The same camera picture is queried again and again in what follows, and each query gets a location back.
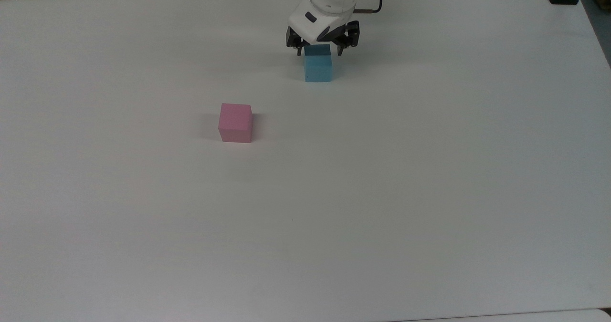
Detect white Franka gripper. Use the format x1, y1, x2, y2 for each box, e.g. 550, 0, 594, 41
286, 0, 360, 57

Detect blue cube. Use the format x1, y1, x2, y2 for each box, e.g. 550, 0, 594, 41
304, 44, 333, 83

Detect pink cube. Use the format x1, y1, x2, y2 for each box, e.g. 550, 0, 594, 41
218, 103, 253, 144

